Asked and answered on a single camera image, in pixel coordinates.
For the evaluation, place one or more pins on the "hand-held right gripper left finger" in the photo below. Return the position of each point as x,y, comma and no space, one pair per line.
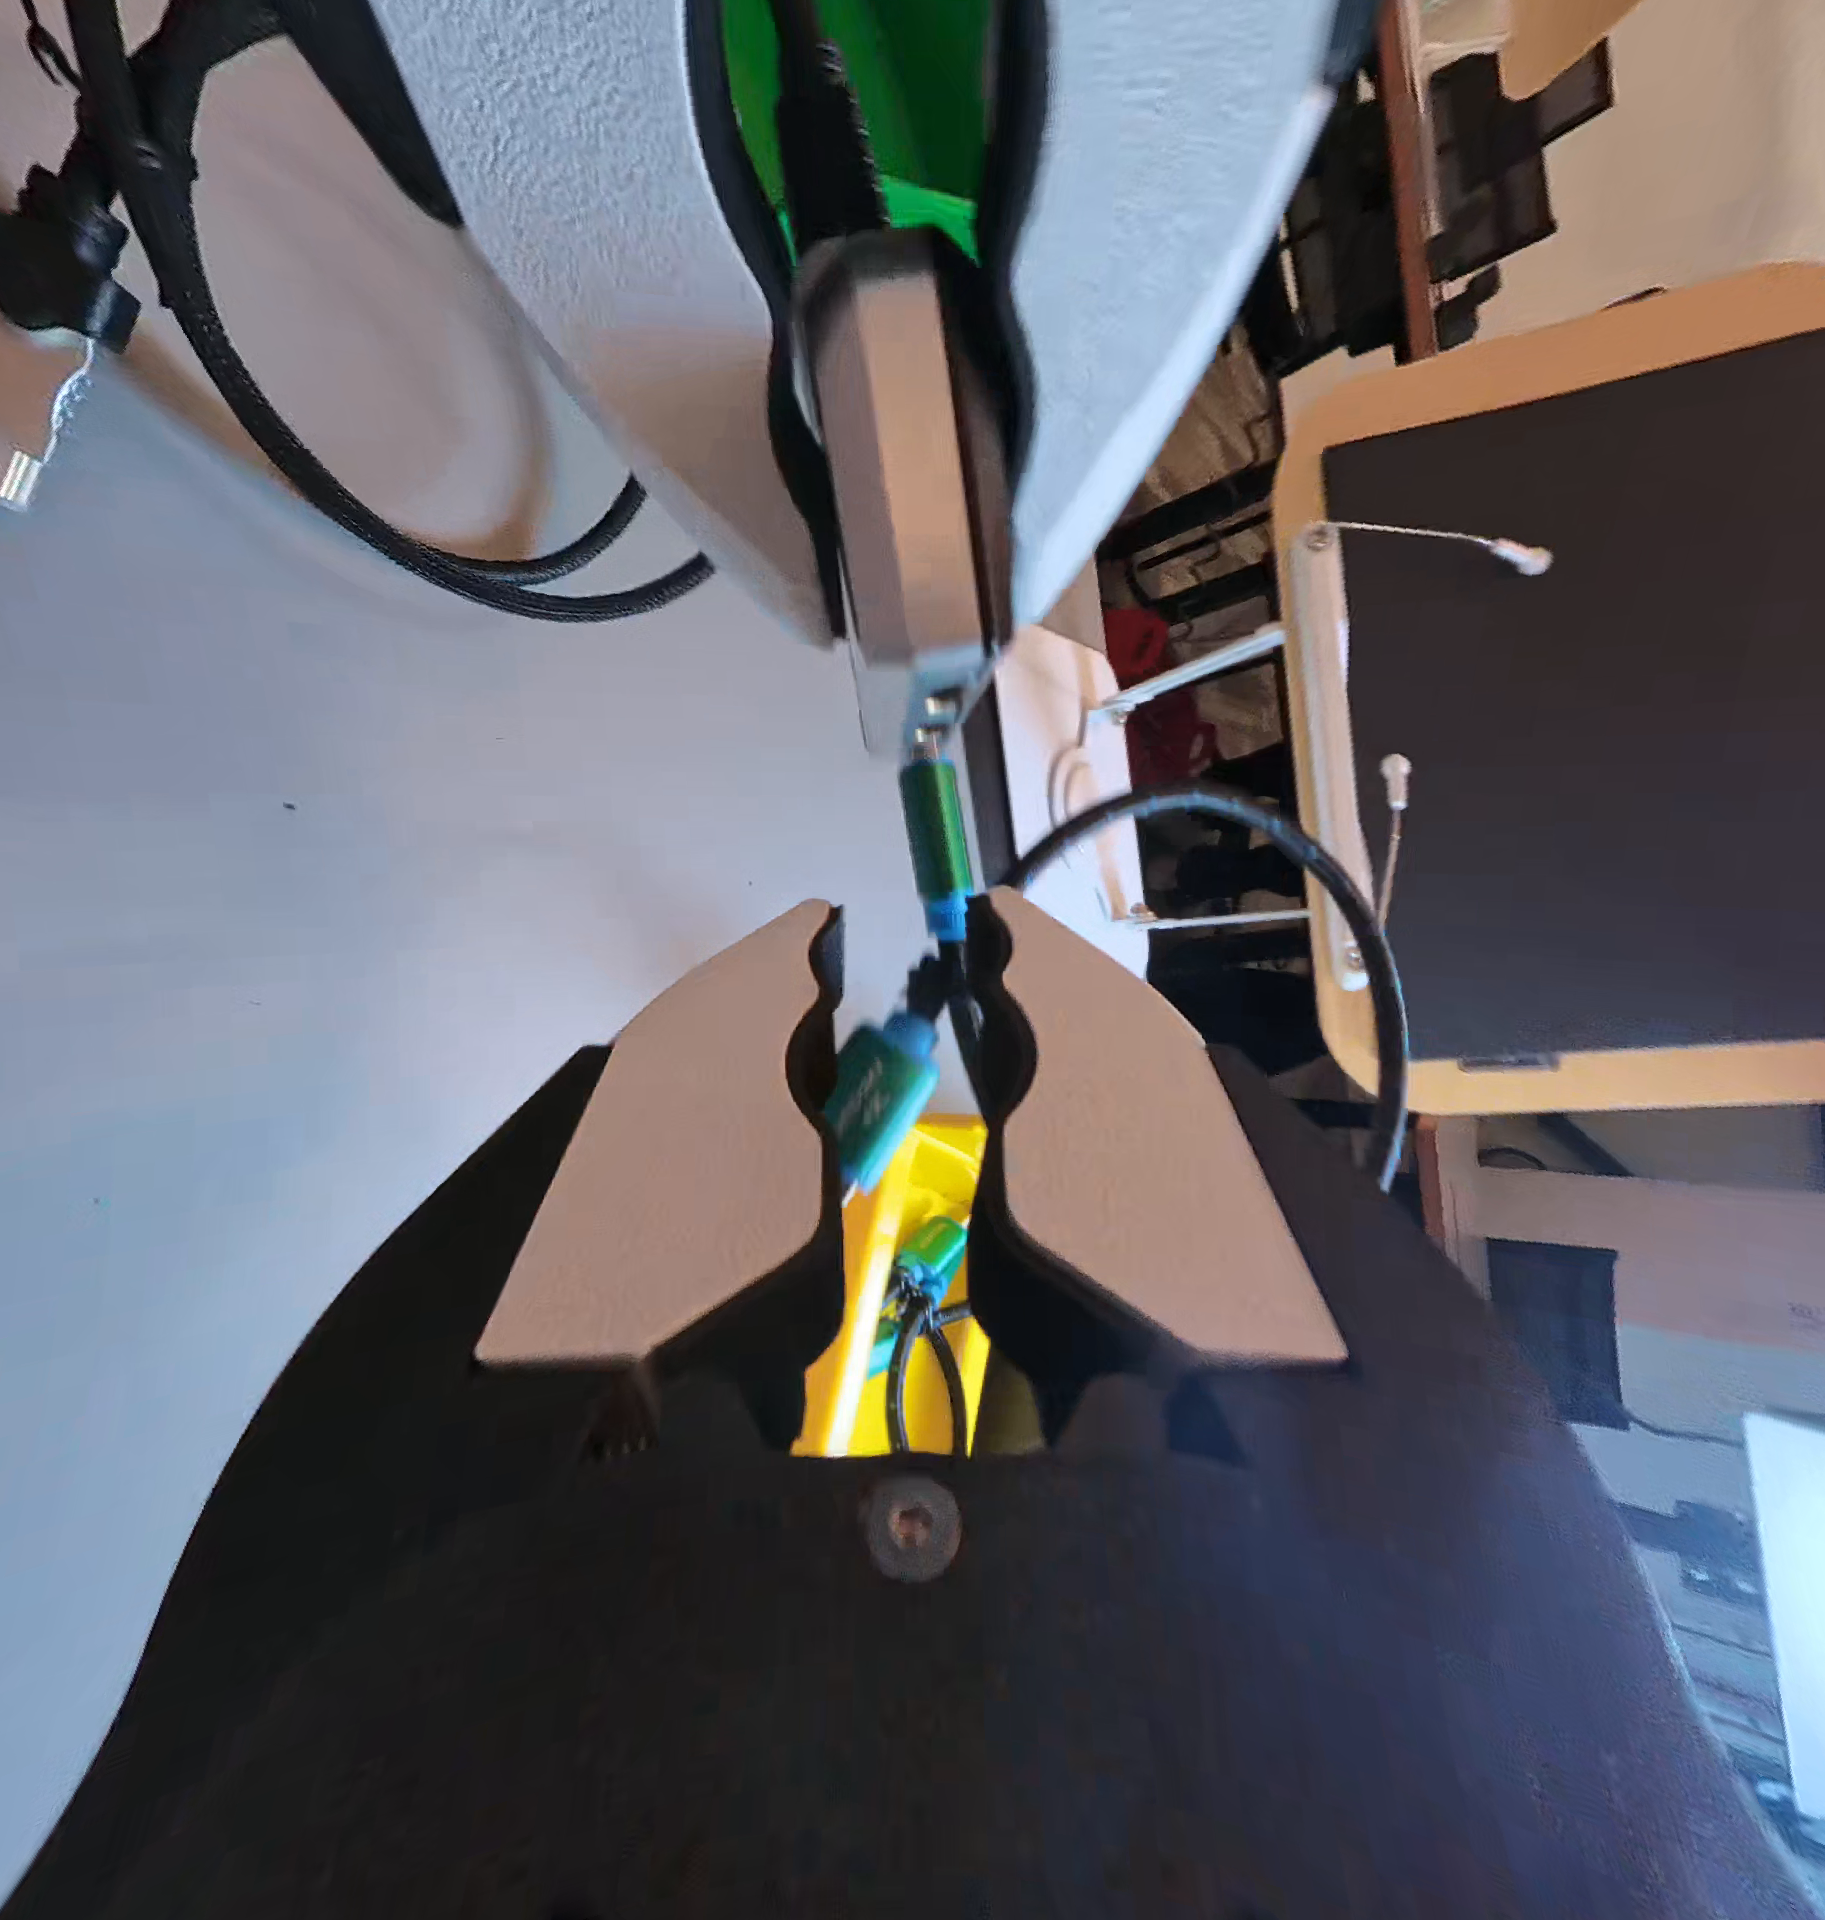
673,1171

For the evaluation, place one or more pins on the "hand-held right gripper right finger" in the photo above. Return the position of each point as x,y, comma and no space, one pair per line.
1138,1171

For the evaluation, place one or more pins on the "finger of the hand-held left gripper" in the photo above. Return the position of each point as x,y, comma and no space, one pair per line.
584,180
1184,180

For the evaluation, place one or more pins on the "yellow plastic bin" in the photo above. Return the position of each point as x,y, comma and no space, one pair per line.
853,1350

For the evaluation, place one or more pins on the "green plastic bin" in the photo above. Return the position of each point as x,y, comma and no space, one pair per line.
914,120

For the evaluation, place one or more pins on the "black HDMI switch box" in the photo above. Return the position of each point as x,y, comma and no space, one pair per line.
914,481

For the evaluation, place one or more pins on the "white tipped pin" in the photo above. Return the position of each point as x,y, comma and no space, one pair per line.
1454,544
1396,786

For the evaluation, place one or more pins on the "red chair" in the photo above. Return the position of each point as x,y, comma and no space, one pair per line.
1138,646

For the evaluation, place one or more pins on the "wooden beam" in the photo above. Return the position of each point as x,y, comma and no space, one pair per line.
1693,1216

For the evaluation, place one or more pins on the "black panel with wooden rim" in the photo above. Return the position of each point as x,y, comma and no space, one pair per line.
1634,690

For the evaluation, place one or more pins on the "bright softbox light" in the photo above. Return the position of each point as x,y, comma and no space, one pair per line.
1820,1621

